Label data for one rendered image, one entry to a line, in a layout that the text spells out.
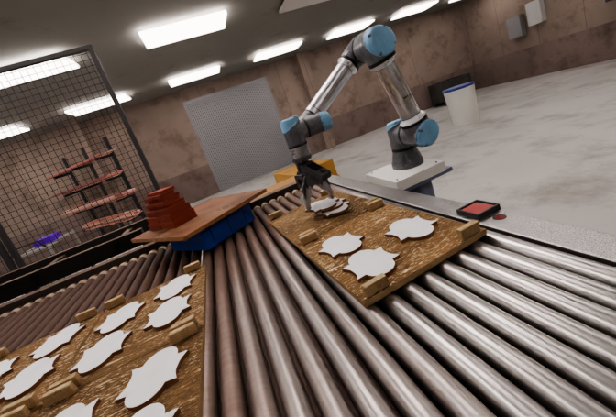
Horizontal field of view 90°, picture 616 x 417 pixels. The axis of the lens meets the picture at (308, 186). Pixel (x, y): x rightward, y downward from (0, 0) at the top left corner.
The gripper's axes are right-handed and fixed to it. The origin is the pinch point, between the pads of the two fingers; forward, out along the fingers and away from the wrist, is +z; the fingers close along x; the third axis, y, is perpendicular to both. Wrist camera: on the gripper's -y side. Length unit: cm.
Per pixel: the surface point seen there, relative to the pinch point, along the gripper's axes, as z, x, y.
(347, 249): 2.8, 18.1, -34.3
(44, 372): 3, 93, 1
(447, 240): 4, 4, -55
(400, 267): 4, 18, -52
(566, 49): 48, -1078, 245
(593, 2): -48, -1059, 175
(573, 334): 6, 19, -83
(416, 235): 2.9, 5.7, -47.7
